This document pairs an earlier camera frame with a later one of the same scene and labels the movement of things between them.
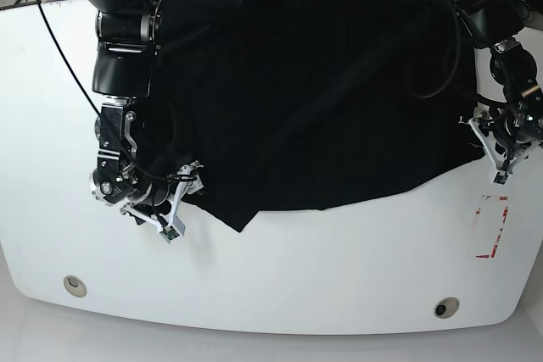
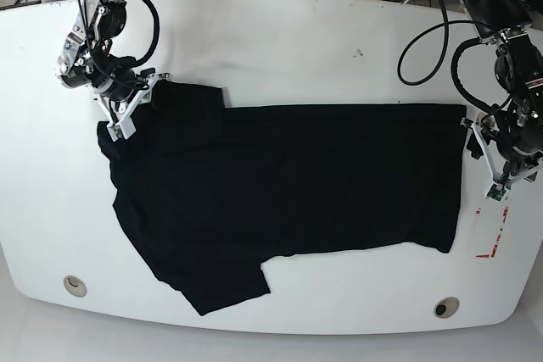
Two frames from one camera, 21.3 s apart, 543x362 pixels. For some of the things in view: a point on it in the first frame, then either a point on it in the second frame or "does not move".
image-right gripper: (506, 137) to (511, 152)
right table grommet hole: (446, 308) does not move
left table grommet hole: (75, 286) does not move
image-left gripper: (157, 201) to (119, 94)
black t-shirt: (309, 100) to (204, 192)
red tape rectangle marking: (500, 231) does not move
